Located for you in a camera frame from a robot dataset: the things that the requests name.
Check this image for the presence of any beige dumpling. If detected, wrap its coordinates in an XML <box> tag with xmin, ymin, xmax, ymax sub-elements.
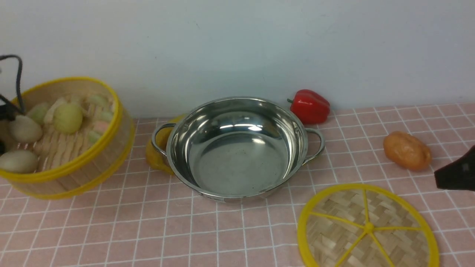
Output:
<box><xmin>0</xmin><ymin>150</ymin><xmax>39</xmax><ymax>174</ymax></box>
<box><xmin>8</xmin><ymin>115</ymin><xmax>43</xmax><ymax>143</ymax></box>

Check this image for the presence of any red bell pepper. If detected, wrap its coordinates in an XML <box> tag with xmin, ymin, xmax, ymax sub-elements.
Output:
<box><xmin>287</xmin><ymin>89</ymin><xmax>330</xmax><ymax>125</ymax></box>

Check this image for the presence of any brown potato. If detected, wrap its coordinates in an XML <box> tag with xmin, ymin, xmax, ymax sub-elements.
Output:
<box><xmin>382</xmin><ymin>131</ymin><xmax>432</xmax><ymax>171</ymax></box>

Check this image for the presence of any bamboo steamer basket yellow rim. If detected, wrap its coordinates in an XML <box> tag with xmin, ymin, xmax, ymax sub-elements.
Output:
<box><xmin>1</xmin><ymin>77</ymin><xmax>135</xmax><ymax>200</ymax></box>

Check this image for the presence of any beige dumpling bottom left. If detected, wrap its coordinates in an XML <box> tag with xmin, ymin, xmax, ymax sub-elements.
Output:
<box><xmin>0</xmin><ymin>150</ymin><xmax>39</xmax><ymax>174</ymax></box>

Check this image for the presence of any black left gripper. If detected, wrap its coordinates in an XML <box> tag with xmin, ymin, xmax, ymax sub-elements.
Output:
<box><xmin>0</xmin><ymin>104</ymin><xmax>17</xmax><ymax>155</ymax></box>

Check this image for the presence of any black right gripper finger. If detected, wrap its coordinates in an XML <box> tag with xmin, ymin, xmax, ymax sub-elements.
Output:
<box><xmin>434</xmin><ymin>146</ymin><xmax>475</xmax><ymax>191</ymax></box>

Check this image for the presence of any woven bamboo steamer lid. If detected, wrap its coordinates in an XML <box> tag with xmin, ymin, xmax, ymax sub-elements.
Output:
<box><xmin>297</xmin><ymin>184</ymin><xmax>440</xmax><ymax>267</ymax></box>

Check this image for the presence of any pale green dumpling back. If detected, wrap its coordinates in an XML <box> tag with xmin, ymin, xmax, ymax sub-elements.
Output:
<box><xmin>26</xmin><ymin>102</ymin><xmax>50</xmax><ymax>125</ymax></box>

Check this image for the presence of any yellow banana-shaped toy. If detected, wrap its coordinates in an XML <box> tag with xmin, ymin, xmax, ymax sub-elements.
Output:
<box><xmin>145</xmin><ymin>126</ymin><xmax>175</xmax><ymax>175</ymax></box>

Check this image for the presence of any beige dumpling upper left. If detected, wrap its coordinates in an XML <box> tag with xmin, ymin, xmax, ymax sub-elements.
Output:
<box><xmin>8</xmin><ymin>115</ymin><xmax>43</xmax><ymax>143</ymax></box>

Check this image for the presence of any stainless steel pot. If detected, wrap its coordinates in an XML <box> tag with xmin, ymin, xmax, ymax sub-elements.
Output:
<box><xmin>152</xmin><ymin>96</ymin><xmax>325</xmax><ymax>204</ymax></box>

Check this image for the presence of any green round dumpling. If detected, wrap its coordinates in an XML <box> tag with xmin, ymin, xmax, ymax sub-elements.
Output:
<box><xmin>53</xmin><ymin>103</ymin><xmax>83</xmax><ymax>135</ymax></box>

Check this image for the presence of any pink checkered tablecloth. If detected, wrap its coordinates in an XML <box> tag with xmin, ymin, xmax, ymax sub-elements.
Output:
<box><xmin>0</xmin><ymin>103</ymin><xmax>474</xmax><ymax>267</ymax></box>

